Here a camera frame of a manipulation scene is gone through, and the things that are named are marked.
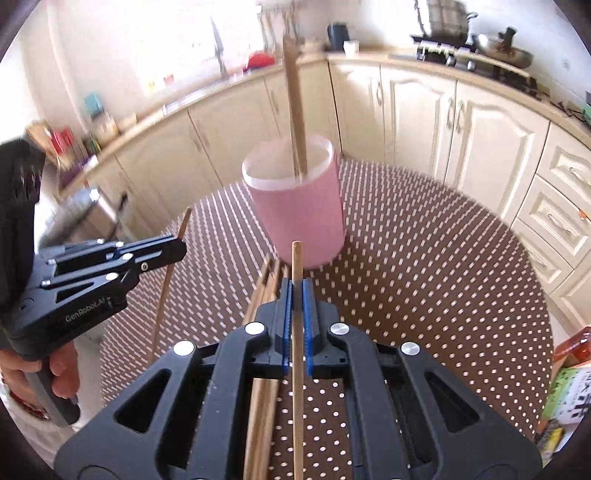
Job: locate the black electric kettle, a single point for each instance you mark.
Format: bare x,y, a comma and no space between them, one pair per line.
337,37

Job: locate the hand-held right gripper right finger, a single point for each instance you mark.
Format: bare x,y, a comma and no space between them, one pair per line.
308,323

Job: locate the cream kitchen base cabinets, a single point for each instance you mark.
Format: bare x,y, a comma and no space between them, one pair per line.
415,124

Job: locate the white mug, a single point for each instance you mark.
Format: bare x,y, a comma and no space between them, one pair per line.
351,48

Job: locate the silver rice cooker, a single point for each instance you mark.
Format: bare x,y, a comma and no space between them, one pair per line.
87,210

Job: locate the red bowl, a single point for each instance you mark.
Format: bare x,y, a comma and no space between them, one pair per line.
258,61

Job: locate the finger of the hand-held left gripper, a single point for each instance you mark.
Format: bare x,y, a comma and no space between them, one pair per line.
115,279
157,251

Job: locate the pink cup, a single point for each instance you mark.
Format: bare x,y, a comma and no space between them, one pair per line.
300,217

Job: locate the black gas stove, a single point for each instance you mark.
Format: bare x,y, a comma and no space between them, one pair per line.
461,60

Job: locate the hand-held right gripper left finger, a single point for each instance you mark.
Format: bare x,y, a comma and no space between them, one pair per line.
287,318

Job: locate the green cardboard box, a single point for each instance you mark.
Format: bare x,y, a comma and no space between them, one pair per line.
570,394

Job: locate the beige kitchen countertop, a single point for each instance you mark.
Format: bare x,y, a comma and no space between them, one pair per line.
369,57

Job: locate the steel sink faucet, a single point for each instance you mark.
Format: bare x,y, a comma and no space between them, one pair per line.
219,46

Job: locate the bunch of wooden chopsticks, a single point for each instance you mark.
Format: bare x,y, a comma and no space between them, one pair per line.
261,415

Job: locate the person's left hand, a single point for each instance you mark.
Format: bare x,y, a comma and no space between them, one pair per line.
62,374

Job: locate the teal box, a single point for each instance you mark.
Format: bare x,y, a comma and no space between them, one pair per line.
93,105

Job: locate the brown polka-dot tablecloth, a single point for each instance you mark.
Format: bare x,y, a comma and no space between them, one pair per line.
415,300

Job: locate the steel steamer pot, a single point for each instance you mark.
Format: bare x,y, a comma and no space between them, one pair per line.
443,18

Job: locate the green electric cooker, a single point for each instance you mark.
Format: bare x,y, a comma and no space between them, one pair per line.
587,108

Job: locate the wooden chopstick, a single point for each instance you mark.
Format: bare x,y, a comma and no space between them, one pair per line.
297,263
161,304
295,115

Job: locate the steel wok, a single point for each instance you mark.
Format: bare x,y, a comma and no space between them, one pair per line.
503,53

